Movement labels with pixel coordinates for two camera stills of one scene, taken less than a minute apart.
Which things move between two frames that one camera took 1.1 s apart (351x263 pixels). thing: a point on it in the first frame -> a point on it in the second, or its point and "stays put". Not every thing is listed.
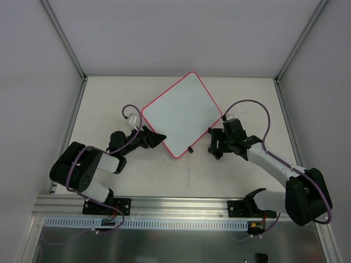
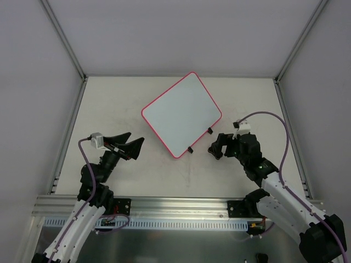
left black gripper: [146, 136] -> [118, 150]
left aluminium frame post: [63, 39] stays put
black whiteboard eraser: [217, 151] stays put
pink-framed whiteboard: [183, 114] stays put
